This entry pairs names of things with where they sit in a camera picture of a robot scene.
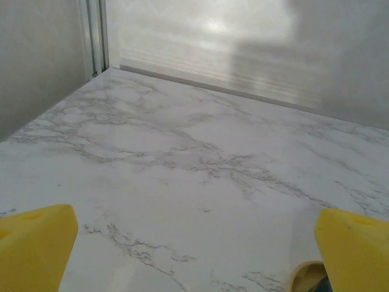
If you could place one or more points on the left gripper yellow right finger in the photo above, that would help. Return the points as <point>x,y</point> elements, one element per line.
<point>358,255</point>

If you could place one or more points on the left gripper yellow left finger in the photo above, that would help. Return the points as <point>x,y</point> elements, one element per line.
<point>30,252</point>

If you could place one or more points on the dark teal mug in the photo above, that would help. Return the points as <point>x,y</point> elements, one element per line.
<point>307,273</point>

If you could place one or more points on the aluminium frame post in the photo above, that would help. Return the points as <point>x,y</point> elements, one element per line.
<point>94,36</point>

